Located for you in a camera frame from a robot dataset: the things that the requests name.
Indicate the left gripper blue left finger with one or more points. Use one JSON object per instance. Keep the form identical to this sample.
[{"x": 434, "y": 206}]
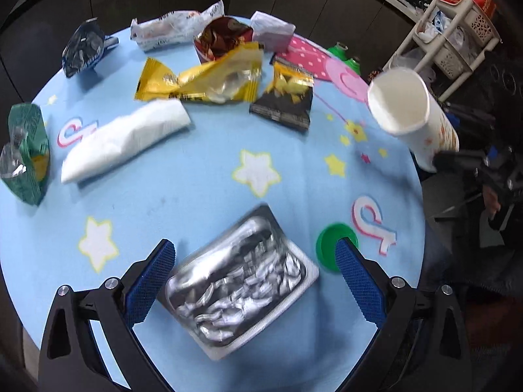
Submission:
[{"x": 143, "y": 281}]

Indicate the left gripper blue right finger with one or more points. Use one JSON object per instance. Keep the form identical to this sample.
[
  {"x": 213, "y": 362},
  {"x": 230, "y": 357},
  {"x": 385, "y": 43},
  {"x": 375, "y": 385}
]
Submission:
[{"x": 366, "y": 290}]

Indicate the green plastic lid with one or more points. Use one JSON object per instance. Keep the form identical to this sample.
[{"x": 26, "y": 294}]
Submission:
[{"x": 325, "y": 245}]

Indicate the silver foil tray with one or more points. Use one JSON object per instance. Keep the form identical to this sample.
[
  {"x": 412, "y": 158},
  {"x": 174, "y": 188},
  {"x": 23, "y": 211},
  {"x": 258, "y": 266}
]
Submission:
[{"x": 230, "y": 290}]

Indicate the white round trash bin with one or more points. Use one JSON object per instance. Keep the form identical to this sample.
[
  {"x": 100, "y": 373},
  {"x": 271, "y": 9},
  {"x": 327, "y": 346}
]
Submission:
[{"x": 402, "y": 105}]

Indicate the white paper napkin pack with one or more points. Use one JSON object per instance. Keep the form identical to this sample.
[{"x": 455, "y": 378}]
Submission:
[{"x": 123, "y": 138}]

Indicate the green snack bag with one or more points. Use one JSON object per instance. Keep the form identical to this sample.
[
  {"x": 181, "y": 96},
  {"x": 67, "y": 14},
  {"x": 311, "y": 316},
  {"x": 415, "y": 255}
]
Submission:
[{"x": 25, "y": 159}]

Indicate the black yellow chip bag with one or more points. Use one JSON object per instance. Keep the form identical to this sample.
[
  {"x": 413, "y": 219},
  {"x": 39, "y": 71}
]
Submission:
[{"x": 288, "y": 98}]

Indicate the yellow snack wrapper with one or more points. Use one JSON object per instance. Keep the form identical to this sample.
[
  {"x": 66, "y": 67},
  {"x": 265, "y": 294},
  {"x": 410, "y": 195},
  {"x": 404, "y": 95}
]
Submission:
[{"x": 233, "y": 77}]

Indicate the blue foil snack bag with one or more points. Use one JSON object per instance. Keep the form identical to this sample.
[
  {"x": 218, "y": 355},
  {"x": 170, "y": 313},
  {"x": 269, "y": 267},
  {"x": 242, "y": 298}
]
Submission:
[{"x": 86, "y": 47}]

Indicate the pink tissue pack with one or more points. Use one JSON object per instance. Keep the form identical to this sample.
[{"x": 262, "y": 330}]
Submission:
[{"x": 272, "y": 33}]

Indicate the white fish snack wrapper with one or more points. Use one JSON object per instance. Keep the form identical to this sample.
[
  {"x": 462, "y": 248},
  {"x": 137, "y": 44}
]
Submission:
[{"x": 173, "y": 27}]

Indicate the red foil snack bag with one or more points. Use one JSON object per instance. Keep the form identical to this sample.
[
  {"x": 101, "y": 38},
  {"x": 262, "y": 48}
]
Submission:
[{"x": 220, "y": 36}]

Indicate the dark kitchen cabinets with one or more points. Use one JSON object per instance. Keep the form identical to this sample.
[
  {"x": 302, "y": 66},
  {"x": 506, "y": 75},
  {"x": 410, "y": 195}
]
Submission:
[{"x": 34, "y": 32}]

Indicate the person right hand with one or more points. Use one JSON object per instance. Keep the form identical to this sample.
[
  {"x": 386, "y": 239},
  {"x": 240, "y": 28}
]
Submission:
[{"x": 491, "y": 202}]

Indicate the blue cartoon pig tablecloth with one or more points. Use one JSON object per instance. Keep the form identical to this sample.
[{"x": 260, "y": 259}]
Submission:
[{"x": 193, "y": 186}]

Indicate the white plastic storage rack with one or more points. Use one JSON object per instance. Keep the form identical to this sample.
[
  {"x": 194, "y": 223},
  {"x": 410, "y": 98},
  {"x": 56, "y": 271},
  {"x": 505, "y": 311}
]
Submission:
[{"x": 452, "y": 37}]

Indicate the green plastic bottle front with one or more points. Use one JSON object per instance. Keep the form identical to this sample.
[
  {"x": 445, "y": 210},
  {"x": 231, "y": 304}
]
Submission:
[{"x": 354, "y": 64}]

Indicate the green plastic bottle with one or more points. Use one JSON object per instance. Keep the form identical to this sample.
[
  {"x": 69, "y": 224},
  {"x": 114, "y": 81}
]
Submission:
[
  {"x": 354, "y": 64},
  {"x": 340, "y": 51}
]

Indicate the green plastic bottle rear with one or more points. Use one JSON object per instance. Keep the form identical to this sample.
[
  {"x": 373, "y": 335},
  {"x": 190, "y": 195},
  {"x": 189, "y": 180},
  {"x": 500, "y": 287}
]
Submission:
[{"x": 340, "y": 51}]

